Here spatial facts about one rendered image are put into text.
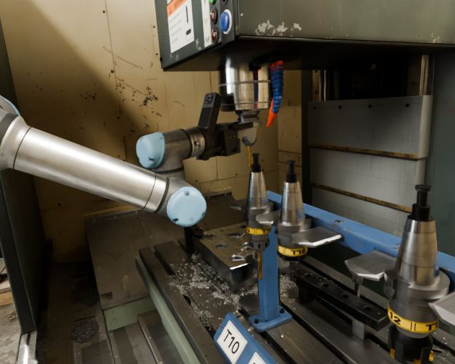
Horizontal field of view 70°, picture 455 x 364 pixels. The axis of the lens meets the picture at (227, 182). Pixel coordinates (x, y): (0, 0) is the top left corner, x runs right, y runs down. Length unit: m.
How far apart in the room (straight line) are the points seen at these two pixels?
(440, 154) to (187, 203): 0.76
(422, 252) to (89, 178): 0.49
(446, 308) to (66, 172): 0.55
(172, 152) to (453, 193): 0.78
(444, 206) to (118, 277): 1.30
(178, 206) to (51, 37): 1.38
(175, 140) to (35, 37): 1.22
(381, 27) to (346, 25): 0.10
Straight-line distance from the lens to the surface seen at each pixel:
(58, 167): 0.60
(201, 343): 0.82
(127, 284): 1.59
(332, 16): 0.70
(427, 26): 0.91
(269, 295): 0.81
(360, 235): 0.52
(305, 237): 0.52
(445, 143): 1.10
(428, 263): 0.41
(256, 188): 0.63
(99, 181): 0.60
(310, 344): 0.81
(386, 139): 1.14
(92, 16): 1.88
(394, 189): 1.15
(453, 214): 1.12
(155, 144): 0.72
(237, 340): 0.75
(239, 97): 0.86
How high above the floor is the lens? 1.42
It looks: 13 degrees down
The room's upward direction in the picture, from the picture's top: 4 degrees counter-clockwise
